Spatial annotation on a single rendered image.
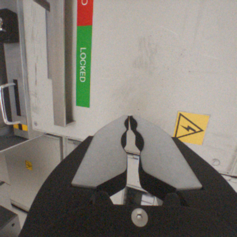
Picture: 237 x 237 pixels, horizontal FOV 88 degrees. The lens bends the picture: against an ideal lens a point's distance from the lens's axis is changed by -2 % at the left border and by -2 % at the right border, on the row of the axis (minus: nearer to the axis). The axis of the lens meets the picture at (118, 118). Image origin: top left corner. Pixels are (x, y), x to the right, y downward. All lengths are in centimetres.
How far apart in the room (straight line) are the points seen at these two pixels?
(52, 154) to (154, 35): 72
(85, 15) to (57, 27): 6
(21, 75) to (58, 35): 16
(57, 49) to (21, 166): 88
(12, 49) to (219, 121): 46
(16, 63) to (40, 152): 56
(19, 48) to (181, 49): 35
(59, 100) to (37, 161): 67
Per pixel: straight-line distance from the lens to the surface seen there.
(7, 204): 73
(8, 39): 39
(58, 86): 28
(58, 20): 29
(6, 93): 46
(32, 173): 101
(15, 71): 41
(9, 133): 48
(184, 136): 26
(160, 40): 26
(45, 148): 82
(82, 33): 31
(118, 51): 27
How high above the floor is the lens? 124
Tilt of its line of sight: 16 degrees down
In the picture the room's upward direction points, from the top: 99 degrees clockwise
